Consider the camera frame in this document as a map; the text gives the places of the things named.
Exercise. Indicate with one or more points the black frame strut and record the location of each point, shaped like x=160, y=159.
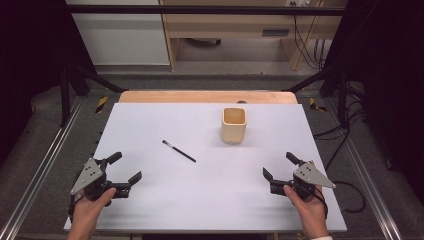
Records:
x=80, y=80
x=333, y=80

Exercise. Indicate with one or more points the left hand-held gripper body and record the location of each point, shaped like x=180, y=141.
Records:
x=93, y=185

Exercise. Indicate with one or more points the light wooden desk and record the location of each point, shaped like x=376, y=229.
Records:
x=226, y=23

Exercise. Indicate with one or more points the yellow black warning tape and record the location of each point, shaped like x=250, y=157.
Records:
x=314, y=104
x=101, y=104

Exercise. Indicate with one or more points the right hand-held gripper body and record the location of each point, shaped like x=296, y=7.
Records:
x=301, y=181

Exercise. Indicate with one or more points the black pen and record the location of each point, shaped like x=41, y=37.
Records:
x=179, y=151

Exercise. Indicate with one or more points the white cabinet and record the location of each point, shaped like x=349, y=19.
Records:
x=123, y=36

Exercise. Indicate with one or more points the white power strip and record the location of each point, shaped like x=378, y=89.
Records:
x=298, y=3

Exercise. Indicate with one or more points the wooden table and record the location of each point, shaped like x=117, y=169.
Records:
x=186, y=97

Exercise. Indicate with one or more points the black horizontal frame bar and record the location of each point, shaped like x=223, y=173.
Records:
x=200, y=10

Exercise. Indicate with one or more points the person's right hand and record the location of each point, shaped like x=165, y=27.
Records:
x=308, y=211

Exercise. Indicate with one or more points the aluminium rail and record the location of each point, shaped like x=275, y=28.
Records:
x=366, y=176
x=40, y=170

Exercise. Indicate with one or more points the beige square pen holder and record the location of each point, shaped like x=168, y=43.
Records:
x=234, y=126

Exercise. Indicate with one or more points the person's left hand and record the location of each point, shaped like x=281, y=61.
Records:
x=88, y=211

